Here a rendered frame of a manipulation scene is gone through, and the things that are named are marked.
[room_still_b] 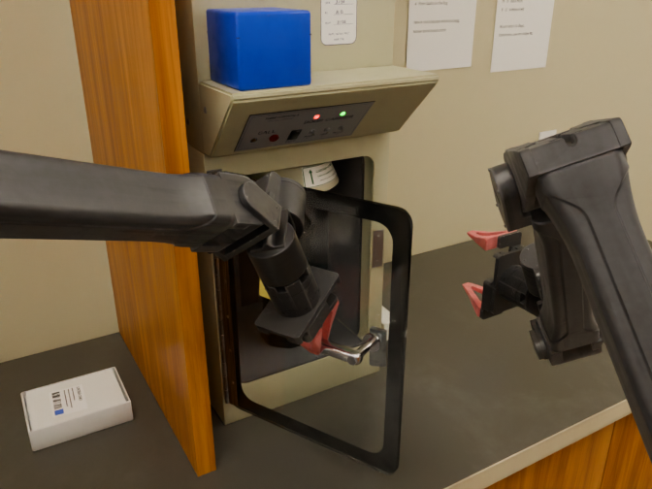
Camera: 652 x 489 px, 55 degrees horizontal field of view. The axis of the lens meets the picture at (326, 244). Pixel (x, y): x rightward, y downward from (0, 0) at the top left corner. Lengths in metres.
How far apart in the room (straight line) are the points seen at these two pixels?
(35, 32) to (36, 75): 0.07
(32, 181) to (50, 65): 0.80
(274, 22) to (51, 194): 0.40
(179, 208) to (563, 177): 0.32
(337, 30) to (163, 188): 0.48
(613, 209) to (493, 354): 0.86
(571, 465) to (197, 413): 0.71
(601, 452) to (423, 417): 0.40
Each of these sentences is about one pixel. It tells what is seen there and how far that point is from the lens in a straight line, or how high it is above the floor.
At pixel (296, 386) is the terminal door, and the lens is 0.95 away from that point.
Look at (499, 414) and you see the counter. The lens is 1.16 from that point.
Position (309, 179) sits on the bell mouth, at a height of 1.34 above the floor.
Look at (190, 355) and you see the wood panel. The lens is 0.90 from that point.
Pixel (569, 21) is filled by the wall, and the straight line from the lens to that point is 1.97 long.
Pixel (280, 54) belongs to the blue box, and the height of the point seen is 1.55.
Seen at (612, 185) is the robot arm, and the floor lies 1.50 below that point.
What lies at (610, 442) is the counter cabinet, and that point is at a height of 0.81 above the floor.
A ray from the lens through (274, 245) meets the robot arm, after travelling 0.66.
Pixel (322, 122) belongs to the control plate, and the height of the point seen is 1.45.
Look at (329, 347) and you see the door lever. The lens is 0.81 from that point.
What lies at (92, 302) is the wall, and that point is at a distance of 1.41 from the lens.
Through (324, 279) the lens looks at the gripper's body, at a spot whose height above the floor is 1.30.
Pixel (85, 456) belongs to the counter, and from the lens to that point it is 1.11.
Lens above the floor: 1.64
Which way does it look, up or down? 23 degrees down
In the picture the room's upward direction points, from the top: straight up
